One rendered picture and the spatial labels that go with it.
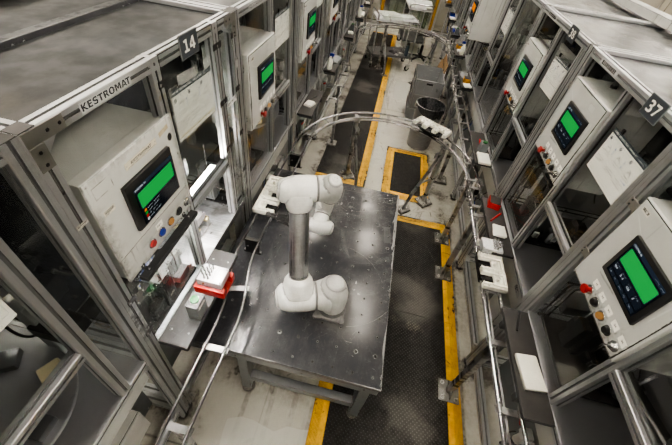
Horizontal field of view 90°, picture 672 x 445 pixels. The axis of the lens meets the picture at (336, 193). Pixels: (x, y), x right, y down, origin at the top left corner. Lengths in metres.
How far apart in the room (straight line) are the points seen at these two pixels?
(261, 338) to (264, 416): 0.71
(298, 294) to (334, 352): 0.38
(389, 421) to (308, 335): 0.91
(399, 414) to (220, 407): 1.15
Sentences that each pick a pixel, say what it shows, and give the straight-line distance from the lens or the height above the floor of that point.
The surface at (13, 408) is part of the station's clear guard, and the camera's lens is 1.34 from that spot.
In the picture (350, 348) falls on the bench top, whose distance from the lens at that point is 1.99.
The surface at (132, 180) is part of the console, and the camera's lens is 1.25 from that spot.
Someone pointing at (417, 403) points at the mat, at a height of 0.01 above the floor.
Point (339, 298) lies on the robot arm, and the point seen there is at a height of 0.91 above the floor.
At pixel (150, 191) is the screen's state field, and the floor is 1.65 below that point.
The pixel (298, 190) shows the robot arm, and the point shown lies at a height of 1.44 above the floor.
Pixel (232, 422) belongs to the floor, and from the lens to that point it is 2.58.
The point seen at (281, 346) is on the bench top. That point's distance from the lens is 1.97.
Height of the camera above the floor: 2.50
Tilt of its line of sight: 42 degrees down
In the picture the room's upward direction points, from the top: 9 degrees clockwise
